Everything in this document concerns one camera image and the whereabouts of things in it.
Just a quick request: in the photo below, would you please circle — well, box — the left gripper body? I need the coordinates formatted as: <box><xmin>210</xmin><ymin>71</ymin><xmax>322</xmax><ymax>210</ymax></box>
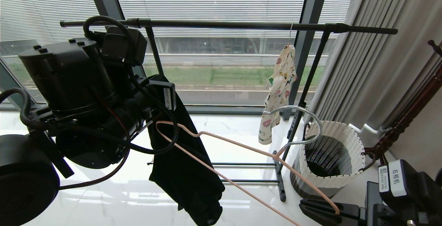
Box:
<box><xmin>131</xmin><ymin>79</ymin><xmax>177</xmax><ymax>132</ymax></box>

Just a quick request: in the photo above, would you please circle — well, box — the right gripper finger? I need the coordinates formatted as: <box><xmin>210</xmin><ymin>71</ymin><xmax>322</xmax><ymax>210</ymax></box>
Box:
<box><xmin>313</xmin><ymin>216</ymin><xmax>366</xmax><ymax>226</ymax></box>
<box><xmin>299</xmin><ymin>198</ymin><xmax>366</xmax><ymax>218</ymax></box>

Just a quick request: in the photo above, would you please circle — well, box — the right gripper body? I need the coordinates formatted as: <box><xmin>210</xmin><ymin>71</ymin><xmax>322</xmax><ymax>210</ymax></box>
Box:
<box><xmin>365</xmin><ymin>181</ymin><xmax>397</xmax><ymax>226</ymax></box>

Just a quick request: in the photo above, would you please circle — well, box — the black garment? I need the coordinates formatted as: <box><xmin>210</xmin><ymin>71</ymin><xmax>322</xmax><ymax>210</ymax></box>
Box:
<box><xmin>147</xmin><ymin>75</ymin><xmax>226</xmax><ymax>226</ymax></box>

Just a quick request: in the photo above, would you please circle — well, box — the cream printed garment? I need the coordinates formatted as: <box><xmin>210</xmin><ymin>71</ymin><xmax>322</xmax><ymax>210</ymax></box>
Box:
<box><xmin>258</xmin><ymin>44</ymin><xmax>298</xmax><ymax>145</ymax></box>

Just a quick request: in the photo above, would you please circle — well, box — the white laundry basket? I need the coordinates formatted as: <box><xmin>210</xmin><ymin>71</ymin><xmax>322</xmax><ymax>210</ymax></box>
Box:
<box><xmin>289</xmin><ymin>120</ymin><xmax>377</xmax><ymax>199</ymax></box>

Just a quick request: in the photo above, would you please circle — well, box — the black clothes rack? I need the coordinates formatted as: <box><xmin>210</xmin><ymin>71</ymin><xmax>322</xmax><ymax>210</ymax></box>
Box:
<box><xmin>60</xmin><ymin>18</ymin><xmax>398</xmax><ymax>203</ymax></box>

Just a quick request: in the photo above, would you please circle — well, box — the dark brown wooden coat stand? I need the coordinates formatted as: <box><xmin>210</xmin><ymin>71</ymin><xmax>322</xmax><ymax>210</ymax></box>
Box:
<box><xmin>364</xmin><ymin>39</ymin><xmax>442</xmax><ymax>165</ymax></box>

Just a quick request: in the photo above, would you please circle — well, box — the beige curtain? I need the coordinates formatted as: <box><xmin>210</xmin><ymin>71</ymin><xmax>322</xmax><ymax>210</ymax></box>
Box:
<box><xmin>304</xmin><ymin>0</ymin><xmax>442</xmax><ymax>132</ymax></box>

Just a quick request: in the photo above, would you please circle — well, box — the black cable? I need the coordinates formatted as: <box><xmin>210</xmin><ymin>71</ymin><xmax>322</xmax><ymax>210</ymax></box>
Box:
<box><xmin>83</xmin><ymin>16</ymin><xmax>179</xmax><ymax>155</ymax></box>
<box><xmin>0</xmin><ymin>87</ymin><xmax>69</xmax><ymax>132</ymax></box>

